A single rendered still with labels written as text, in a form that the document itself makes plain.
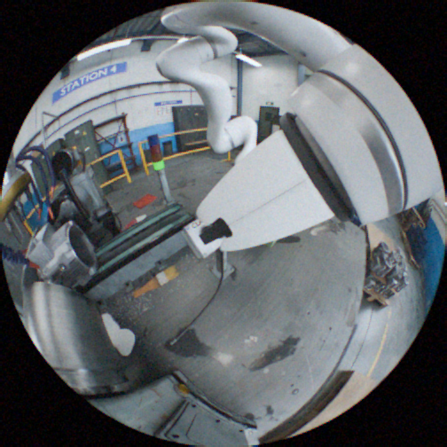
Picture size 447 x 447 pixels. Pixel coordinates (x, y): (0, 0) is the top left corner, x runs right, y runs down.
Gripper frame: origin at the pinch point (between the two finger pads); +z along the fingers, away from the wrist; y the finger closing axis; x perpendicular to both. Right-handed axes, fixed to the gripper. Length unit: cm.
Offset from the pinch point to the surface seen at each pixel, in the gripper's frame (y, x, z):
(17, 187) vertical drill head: 40, -33, 1
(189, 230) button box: 2.7, -2.5, 6.6
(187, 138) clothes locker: -272, -360, 342
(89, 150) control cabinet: 64, -286, 196
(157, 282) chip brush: 16.9, 4.9, 35.2
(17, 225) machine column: 65, -43, 18
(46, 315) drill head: 34.8, -3.6, 0.9
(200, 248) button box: 2.9, 1.5, 6.6
